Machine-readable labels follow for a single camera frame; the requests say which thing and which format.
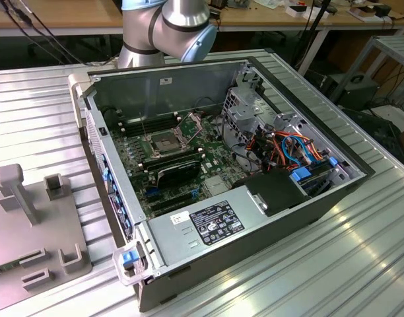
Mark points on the blue expansion slot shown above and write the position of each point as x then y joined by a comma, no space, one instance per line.
151,191

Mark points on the blue plastic clip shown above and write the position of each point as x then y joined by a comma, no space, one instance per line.
333,162

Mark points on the grey parts rack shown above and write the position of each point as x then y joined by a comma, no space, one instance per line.
23,231

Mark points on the aluminium frame table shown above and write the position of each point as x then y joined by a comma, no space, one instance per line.
387,43

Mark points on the thin metal locking lever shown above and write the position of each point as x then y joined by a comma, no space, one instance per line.
143,123

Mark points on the black expansion slot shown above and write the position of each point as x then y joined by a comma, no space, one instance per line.
170,199
165,208

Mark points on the CPU socket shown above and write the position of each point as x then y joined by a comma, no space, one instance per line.
165,142

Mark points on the black graphics card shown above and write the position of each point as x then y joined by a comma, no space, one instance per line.
179,173

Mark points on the blue case latch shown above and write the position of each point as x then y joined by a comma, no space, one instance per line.
128,258

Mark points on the long wooden desk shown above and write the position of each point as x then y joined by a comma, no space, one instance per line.
89,18

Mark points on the black plastic drive cover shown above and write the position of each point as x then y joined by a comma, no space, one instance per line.
274,191

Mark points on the small black adapter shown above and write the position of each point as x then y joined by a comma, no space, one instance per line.
383,10

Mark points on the green motherboard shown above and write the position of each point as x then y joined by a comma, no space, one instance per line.
218,155

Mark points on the white box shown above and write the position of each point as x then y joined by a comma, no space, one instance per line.
301,11

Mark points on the open grey PC case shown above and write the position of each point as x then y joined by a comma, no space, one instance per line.
202,86

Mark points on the black RAM slot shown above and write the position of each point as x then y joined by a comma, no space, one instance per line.
136,119
169,154
136,123
169,157
136,127
136,131
169,160
155,168

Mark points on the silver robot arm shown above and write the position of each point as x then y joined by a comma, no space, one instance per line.
182,23

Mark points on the green RAM stick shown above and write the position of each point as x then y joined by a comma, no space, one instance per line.
5,267

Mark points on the silver chipset heatsink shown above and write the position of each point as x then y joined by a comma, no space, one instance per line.
216,185

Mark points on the silver metal drive cage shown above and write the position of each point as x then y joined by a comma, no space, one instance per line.
241,114

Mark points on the blue disk carrier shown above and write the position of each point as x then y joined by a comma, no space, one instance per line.
301,174

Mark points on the grey power supply unit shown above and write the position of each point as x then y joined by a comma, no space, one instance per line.
175,237

